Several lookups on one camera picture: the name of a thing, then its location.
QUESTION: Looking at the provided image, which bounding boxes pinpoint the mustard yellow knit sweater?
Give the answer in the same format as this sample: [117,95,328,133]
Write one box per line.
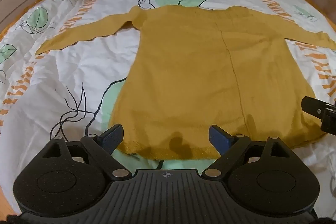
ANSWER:
[38,5,335,160]

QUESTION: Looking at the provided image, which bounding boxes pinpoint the white leaf-print duvet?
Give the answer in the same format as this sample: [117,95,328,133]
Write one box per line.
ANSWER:
[0,0,336,219]

